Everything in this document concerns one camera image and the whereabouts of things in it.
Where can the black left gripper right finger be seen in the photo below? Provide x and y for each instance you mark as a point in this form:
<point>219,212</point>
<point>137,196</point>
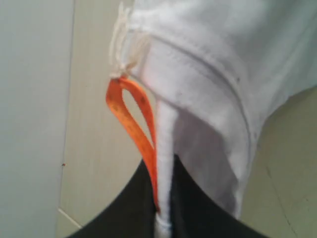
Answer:
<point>194,215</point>

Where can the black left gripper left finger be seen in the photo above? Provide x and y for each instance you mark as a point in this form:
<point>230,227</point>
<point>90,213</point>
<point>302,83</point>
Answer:
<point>130,215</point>

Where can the white t-shirt red lettering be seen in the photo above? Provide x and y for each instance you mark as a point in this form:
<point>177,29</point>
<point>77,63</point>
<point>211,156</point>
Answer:
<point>218,70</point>

